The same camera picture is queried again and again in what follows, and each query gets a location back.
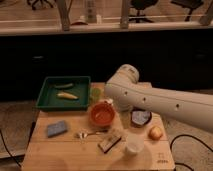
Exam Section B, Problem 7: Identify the blue sponge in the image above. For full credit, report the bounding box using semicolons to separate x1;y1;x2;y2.
47;121;67;138

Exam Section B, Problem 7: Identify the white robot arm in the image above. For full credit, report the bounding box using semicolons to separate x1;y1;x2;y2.
104;64;213;133

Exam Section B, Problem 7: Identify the green cup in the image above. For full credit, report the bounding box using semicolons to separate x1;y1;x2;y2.
90;88;103;103

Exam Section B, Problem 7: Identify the yellow banana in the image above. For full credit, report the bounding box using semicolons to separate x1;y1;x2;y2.
57;92;78;100

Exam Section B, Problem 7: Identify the dark bowl with grey cloth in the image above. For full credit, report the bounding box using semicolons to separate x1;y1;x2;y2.
131;110;152;127

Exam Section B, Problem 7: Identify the green cucumber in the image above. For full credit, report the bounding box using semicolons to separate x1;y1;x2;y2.
54;83;74;89

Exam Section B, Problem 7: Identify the green plastic tray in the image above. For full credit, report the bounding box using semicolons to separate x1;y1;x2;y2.
36;76;90;111

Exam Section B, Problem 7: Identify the metal fork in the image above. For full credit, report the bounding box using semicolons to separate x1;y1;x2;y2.
76;130;108;139

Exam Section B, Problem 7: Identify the wooden brush block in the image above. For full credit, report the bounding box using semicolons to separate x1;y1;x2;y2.
98;130;122;154

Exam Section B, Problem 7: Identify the white cup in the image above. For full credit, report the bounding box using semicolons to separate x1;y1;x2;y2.
125;134;144;155

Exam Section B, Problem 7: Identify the yellow apple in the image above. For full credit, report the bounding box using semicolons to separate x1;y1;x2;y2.
148;126;163;140

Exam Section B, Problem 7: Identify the black office chair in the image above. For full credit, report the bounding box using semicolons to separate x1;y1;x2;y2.
129;0;158;23
26;0;56;10
171;0;204;21

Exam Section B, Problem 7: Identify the black office chair left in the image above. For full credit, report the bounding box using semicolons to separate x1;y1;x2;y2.
26;0;56;10

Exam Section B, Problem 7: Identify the black office chair right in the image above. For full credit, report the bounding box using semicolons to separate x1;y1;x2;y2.
171;0;204;21

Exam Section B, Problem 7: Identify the orange pan with white handle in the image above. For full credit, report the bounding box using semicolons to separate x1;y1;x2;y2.
89;102;115;127

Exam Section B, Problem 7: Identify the black cable right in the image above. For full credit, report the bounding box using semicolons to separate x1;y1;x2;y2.
169;133;213;171

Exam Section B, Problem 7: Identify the black cable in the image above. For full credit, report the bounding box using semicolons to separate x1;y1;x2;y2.
0;129;22;168
169;133;213;171

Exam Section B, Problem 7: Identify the black cable left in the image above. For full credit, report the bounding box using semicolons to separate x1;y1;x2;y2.
0;129;22;168

